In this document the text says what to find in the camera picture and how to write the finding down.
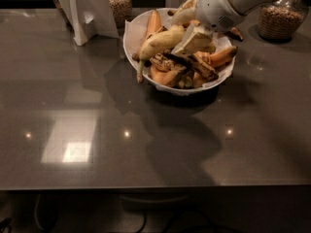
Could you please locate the white paper bowl liner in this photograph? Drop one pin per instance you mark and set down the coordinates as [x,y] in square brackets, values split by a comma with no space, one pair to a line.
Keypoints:
[189,78]

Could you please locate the orange banana right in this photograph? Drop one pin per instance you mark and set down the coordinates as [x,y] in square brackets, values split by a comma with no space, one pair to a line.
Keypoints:
[219,58]

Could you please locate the spotted brown banana left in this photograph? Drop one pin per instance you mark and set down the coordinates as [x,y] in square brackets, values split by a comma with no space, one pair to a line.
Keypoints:
[166,64]

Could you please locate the dark overripe banana top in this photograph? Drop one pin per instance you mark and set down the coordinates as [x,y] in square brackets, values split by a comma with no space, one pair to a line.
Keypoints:
[235,34]

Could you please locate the orange banana left upright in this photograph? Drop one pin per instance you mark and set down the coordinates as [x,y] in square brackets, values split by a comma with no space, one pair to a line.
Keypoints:
[154,23]

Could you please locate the large yellow banana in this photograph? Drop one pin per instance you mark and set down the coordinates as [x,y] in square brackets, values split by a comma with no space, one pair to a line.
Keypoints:
[157,43]

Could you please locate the orange banana bottom left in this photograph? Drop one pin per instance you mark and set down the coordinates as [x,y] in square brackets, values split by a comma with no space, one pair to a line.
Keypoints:
[169,78]

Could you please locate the glass jar of grains left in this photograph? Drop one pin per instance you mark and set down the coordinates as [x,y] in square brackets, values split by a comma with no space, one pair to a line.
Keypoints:
[121,10]

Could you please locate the glass jar of grains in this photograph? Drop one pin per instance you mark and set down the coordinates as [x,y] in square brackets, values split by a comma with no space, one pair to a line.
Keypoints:
[121,10]
[279,20]

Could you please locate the spotted brown banana centre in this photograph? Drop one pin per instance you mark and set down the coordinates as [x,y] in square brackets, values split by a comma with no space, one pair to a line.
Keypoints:
[199,66]

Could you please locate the glass jar of grains right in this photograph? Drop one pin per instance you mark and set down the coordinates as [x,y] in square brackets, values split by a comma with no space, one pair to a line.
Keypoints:
[279,20]

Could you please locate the white bowl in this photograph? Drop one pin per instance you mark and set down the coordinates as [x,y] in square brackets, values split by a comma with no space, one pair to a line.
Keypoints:
[133,37]

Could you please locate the spotted brown banana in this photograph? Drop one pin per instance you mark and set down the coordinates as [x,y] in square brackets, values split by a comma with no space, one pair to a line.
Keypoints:
[166,64]
[199,66]

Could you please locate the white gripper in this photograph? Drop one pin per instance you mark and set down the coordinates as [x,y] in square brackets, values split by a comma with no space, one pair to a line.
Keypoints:
[216,8]

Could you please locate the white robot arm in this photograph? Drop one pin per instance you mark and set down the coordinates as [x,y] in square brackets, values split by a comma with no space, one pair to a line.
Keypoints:
[245,7]

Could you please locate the white card stand left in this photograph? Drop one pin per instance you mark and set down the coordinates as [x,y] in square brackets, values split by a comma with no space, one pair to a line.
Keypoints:
[89,18]

